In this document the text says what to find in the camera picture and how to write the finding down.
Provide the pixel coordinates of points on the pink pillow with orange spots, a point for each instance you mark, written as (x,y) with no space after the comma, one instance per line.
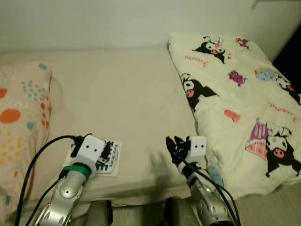
(21,117)

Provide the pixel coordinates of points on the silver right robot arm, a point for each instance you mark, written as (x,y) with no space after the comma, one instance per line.
(207,202)

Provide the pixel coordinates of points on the cream bed mattress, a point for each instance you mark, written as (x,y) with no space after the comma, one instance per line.
(122,94)

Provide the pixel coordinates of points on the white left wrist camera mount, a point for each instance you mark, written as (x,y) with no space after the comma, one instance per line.
(89,149)

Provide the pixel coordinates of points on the dark left robot leg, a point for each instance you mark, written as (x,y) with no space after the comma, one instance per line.
(101,214)

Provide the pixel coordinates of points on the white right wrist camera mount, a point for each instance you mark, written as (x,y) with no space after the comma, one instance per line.
(197,148)

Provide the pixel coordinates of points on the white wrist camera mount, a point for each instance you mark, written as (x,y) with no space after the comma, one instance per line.
(89,149)
(197,148)

